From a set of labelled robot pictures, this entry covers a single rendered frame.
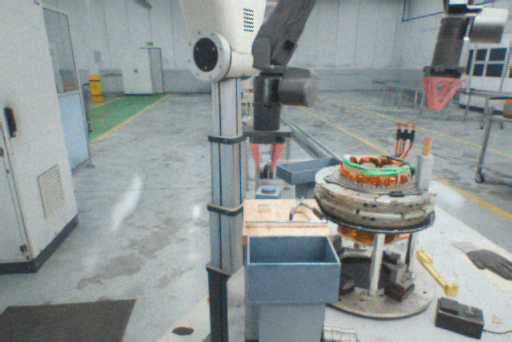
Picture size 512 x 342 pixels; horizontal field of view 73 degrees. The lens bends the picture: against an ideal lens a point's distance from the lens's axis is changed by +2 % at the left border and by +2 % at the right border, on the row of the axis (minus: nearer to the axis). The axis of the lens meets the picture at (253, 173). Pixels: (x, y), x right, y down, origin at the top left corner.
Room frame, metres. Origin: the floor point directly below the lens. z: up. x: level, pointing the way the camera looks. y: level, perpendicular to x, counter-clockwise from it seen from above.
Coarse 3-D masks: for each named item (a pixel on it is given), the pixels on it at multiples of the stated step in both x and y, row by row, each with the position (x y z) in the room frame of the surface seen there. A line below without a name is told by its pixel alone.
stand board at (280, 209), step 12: (252, 204) 0.81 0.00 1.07; (264, 204) 0.81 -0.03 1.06; (276, 204) 0.81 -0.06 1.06; (288, 204) 0.81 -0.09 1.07; (312, 204) 0.81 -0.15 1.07; (252, 216) 0.74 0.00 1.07; (264, 216) 0.74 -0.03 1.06; (276, 216) 0.74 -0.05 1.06; (288, 216) 0.74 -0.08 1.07; (300, 216) 0.74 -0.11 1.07; (312, 216) 0.74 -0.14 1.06; (252, 228) 0.67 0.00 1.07; (264, 228) 0.67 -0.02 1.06; (276, 228) 0.67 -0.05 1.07; (288, 228) 0.67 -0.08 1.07; (300, 228) 0.67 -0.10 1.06; (312, 228) 0.67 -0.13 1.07; (324, 228) 0.67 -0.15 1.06
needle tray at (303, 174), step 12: (276, 168) 1.17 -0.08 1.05; (288, 168) 1.19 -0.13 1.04; (300, 168) 1.21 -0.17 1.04; (312, 168) 1.23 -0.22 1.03; (324, 168) 1.13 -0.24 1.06; (288, 180) 1.09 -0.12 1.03; (300, 180) 1.09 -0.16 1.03; (312, 180) 1.11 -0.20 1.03; (300, 192) 1.16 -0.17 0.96; (312, 192) 1.13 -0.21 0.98
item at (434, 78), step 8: (432, 72) 0.84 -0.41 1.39; (440, 72) 0.83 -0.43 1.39; (432, 80) 0.82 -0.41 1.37; (440, 80) 0.81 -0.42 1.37; (448, 80) 0.82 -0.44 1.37; (456, 80) 0.81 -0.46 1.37; (432, 88) 0.82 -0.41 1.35; (456, 88) 0.81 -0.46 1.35; (432, 96) 0.83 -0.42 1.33; (448, 96) 0.82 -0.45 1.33; (440, 104) 0.82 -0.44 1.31
